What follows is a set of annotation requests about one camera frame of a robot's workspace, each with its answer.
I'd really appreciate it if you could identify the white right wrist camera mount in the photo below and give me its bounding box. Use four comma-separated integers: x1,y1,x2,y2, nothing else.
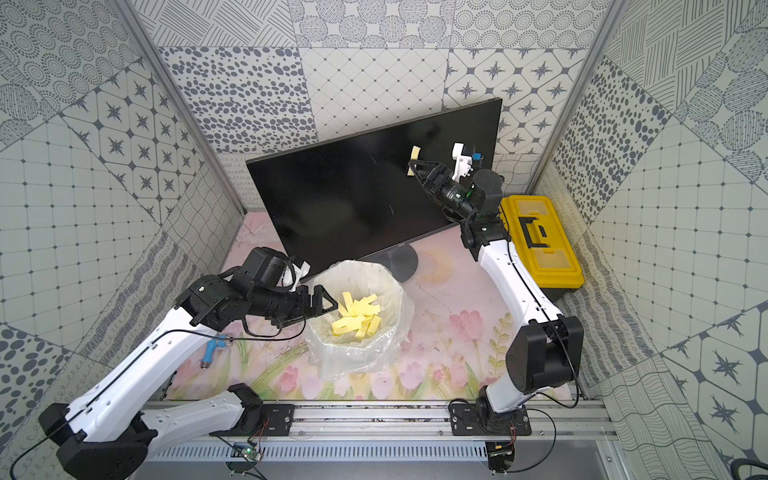
451,143,484,182

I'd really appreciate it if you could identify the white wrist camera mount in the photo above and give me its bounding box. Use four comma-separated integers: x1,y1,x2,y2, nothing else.
282,261,310,291
451,143,484,182

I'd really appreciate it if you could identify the bin with clear plastic liner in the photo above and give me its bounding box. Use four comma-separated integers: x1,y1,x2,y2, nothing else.
305,260,415,380

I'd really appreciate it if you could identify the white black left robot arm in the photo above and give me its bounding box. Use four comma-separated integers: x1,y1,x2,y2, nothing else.
39,247,338,479

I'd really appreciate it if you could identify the black motor under rail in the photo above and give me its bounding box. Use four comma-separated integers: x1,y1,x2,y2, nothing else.
485,441,516,474

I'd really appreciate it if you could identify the round grey monitor stand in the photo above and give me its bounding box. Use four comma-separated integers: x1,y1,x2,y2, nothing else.
362,244,419,283

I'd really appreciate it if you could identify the black computer monitor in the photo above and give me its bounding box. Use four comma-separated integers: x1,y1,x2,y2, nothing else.
246,99,502,276

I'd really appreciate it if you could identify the pile of yellow sticky notes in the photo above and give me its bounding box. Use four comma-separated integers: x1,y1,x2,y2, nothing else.
331,292,382,340

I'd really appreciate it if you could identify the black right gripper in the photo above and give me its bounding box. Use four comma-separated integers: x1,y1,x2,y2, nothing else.
410,158,477,222

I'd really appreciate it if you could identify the floral pink table mat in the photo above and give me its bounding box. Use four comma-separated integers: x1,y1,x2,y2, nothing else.
167,228,519,400

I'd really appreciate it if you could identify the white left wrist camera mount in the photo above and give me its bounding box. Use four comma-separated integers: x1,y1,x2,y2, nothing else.
282,261,310,291

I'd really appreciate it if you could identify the yellow sticky note strip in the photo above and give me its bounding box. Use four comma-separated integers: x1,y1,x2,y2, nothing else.
407,146,421,177

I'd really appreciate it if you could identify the blue grey screwdriver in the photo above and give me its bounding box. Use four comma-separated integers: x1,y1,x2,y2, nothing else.
200,336,231,369

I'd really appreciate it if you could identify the yellow black toolbox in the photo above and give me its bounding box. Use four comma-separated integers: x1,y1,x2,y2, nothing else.
500,195,584,303

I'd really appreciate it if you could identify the small green circuit board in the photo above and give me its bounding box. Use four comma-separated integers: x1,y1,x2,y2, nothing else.
232,442,263,464

